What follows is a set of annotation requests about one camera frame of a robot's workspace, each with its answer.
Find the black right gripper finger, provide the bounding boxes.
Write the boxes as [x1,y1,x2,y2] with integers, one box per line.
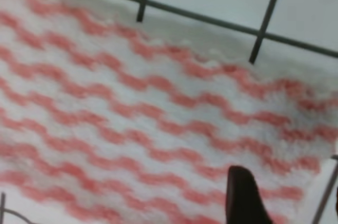
[226,165,273,224]

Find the pink wavy striped towel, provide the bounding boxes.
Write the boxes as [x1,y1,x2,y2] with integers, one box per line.
[1,0,337,223]

